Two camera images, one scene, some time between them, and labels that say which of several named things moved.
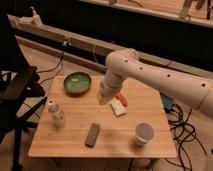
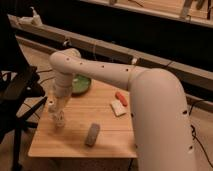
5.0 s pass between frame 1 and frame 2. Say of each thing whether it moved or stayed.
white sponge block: stayed
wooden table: stayed
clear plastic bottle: stayed
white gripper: moved
